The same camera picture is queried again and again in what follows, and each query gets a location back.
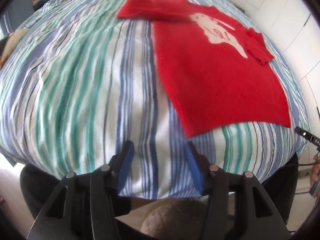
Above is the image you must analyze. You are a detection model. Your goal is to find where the red rabbit sweater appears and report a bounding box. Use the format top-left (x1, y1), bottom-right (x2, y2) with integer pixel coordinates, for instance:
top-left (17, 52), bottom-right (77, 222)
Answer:
top-left (117, 0), bottom-right (291, 137)

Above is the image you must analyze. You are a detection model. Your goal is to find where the striped blue green bedspread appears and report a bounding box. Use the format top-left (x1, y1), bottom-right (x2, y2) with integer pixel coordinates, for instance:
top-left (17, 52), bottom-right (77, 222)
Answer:
top-left (1, 0), bottom-right (310, 199)

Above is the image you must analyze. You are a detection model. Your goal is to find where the patterned folded cloth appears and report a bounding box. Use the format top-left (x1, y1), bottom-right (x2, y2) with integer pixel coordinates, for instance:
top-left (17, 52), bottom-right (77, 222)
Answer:
top-left (0, 28), bottom-right (29, 69)

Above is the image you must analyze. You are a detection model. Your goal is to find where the person's right hand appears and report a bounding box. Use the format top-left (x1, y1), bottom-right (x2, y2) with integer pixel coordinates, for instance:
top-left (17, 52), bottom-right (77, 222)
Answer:
top-left (310, 153), bottom-right (319, 186)

